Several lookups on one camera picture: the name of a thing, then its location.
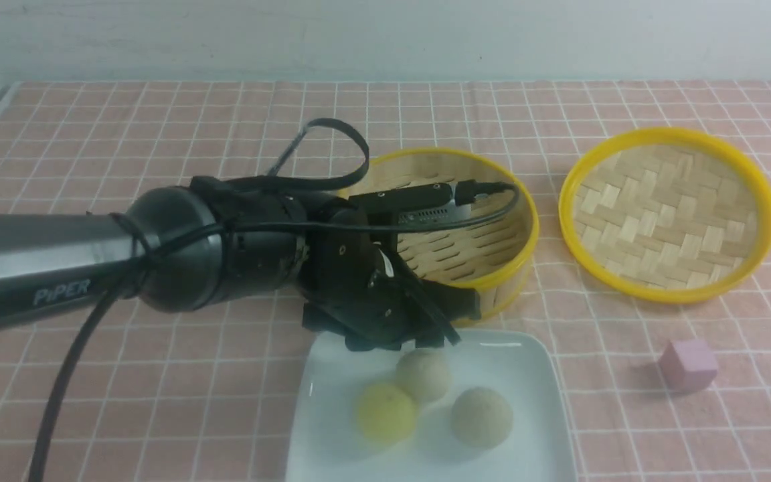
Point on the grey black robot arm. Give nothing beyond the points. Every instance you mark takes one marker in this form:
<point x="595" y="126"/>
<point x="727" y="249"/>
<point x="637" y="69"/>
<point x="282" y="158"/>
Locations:
<point x="183" y="248"/>

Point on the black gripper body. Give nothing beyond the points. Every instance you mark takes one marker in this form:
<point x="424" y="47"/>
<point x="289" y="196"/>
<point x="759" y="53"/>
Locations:
<point x="367" y="294"/>

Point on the bamboo steamer basket yellow rim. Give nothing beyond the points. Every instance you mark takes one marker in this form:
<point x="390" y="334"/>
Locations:
<point x="494" y="259"/>

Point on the grey-beige steamed bun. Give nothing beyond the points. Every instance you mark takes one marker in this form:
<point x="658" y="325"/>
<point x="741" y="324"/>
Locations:
<point x="481" y="418"/>

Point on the woven bamboo steamer lid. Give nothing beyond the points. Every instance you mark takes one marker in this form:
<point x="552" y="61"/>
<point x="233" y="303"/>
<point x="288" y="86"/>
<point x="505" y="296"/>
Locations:
<point x="669" y="215"/>

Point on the pink wooden cube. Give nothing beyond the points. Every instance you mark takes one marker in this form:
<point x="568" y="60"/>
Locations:
<point x="688" y="366"/>

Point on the white square plate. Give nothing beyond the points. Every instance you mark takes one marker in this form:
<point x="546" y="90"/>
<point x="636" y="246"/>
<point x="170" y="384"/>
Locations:
<point x="326" y="445"/>

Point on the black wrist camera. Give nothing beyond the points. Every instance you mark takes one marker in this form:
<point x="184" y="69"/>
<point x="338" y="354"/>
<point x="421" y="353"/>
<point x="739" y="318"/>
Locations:
<point x="432" y="207"/>

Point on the pale yellow steamed bun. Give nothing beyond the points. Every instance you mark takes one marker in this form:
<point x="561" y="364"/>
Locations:
<point x="385" y="414"/>

